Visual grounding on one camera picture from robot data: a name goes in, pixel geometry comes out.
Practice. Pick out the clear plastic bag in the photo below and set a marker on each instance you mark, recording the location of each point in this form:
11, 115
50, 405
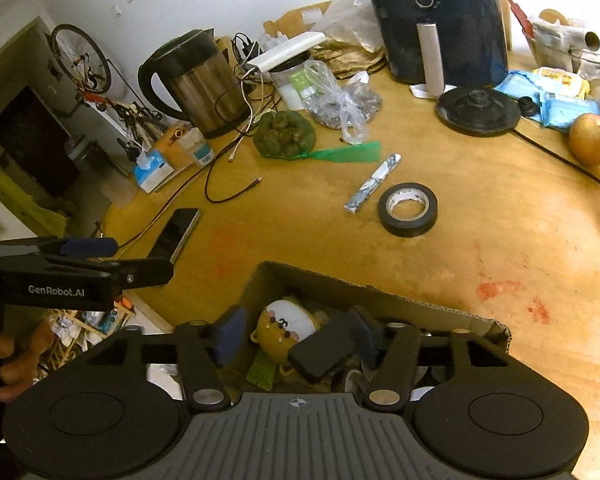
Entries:
352, 23

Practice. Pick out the small white pill bottle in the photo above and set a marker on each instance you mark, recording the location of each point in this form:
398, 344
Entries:
193, 142

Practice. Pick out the black kettle base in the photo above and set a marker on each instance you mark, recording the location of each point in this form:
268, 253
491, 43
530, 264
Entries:
483, 113

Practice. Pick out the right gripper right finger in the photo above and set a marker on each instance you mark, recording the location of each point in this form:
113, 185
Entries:
392, 384

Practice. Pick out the green net bag of nuts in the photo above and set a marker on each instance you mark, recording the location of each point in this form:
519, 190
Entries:
284, 135

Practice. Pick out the yellow onion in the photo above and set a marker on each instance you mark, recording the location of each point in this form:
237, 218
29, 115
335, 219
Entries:
584, 139

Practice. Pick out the black air fryer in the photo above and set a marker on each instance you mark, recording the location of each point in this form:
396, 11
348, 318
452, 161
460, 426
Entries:
471, 35

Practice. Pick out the brown paper bag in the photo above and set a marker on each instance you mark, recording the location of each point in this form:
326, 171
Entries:
346, 60

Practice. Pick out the small black knob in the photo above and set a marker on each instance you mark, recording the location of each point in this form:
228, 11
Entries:
528, 108

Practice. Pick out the blue wet wipes pack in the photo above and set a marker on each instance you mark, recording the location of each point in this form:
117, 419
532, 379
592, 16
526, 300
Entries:
518, 84

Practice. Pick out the marble pattern stick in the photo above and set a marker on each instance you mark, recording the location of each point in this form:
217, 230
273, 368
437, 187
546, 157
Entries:
372, 183

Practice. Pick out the yellow wet wipes pack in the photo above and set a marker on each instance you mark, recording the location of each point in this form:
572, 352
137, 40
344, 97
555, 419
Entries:
563, 83

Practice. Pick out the green tube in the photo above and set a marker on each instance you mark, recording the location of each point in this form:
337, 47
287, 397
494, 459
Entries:
262, 372

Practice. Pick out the bicycle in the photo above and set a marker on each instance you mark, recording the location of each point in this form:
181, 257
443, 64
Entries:
91, 71

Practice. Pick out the black rectangular block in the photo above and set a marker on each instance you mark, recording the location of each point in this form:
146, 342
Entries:
317, 355

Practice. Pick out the cardboard box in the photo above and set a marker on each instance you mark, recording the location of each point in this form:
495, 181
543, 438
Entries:
327, 298

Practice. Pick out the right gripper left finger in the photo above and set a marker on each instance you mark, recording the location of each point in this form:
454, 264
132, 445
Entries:
202, 348

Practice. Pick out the black smartphone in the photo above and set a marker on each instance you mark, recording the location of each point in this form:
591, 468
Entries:
175, 234

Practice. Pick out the white power bank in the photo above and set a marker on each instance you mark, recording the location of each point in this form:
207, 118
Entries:
286, 51

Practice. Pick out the foil roll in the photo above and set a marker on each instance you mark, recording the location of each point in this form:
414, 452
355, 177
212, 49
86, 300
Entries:
566, 37

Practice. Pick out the steel electric kettle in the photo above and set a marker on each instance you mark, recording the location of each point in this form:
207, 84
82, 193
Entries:
189, 78

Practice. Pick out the glass bowl with packets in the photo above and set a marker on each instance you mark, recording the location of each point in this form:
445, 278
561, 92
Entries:
575, 49

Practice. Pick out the plastic bag of seeds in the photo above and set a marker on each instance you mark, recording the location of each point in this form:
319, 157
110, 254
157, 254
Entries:
345, 107

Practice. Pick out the person left hand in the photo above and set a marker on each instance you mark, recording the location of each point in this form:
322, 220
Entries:
19, 371

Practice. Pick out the black electrical tape roll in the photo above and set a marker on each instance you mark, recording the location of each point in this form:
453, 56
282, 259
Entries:
408, 209

